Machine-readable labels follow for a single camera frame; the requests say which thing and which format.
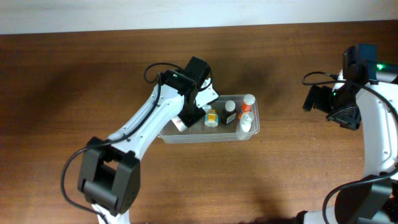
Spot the white toothpaste box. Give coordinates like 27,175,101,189
171,116,187,132

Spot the small jar with gold lid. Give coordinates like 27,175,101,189
205,110,219,128

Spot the dark bottle with white cap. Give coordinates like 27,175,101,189
221,100,236,124

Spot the white bottle with pink label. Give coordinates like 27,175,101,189
236,112,254,140

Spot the orange tube with white cap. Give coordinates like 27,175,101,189
238,94,256,119

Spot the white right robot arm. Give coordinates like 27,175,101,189
295,44,397,223

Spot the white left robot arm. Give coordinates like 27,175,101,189
78,68,218,223

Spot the clear plastic container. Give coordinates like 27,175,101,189
157,98,260,144

